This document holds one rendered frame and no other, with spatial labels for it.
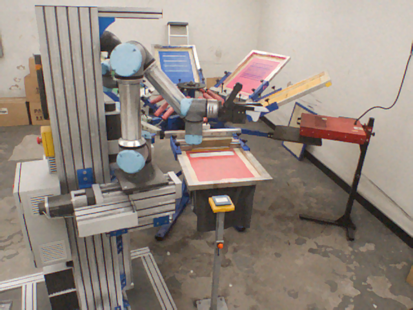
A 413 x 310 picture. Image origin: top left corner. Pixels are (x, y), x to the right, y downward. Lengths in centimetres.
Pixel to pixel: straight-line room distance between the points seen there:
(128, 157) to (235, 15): 570
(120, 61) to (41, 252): 109
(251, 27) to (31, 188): 589
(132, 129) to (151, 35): 526
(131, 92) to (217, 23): 552
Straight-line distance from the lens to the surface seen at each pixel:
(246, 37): 701
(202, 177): 232
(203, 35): 675
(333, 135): 312
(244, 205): 247
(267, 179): 230
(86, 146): 172
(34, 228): 186
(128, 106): 138
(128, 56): 131
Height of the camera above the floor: 204
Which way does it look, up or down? 25 degrees down
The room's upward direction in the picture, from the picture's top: 3 degrees clockwise
